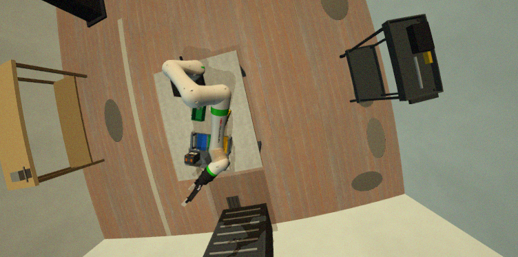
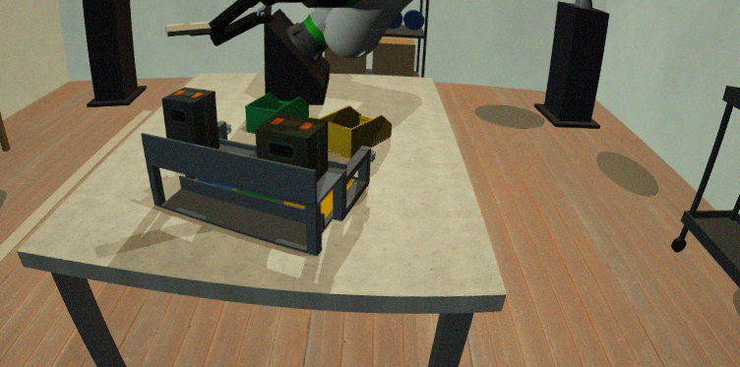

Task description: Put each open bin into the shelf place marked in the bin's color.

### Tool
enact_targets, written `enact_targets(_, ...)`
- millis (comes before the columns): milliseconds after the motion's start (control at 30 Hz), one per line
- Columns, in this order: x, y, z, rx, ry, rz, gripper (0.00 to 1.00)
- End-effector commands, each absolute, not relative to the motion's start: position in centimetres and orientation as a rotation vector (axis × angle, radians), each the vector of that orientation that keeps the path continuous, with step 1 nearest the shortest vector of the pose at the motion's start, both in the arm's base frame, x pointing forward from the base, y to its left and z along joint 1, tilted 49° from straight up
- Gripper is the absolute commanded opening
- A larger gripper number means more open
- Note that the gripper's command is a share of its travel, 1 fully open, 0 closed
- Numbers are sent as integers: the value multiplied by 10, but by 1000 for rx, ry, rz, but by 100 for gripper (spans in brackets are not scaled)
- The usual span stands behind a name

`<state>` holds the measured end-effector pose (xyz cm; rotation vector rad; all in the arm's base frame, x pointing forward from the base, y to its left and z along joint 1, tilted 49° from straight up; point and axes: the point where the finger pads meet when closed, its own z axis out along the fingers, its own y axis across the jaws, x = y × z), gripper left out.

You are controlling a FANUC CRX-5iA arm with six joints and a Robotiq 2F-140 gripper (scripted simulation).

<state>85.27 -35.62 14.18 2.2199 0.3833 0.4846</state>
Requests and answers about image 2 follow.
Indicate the yellow bin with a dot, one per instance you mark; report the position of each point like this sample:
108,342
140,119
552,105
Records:
345,141

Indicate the green bin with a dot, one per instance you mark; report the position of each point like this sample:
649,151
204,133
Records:
269,105

